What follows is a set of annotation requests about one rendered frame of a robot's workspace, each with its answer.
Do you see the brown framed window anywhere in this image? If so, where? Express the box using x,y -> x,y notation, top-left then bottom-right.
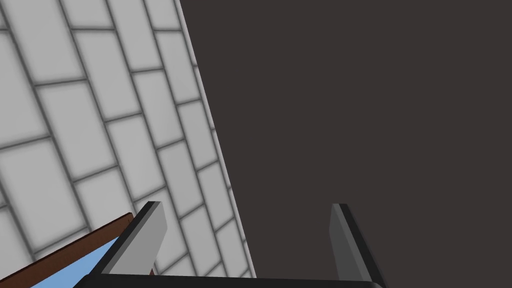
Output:
0,212 -> 155,288

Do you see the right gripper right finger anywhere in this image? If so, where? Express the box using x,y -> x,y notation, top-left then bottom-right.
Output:
328,203 -> 387,287

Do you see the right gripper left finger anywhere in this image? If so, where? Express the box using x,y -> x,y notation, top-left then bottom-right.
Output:
90,200 -> 169,276

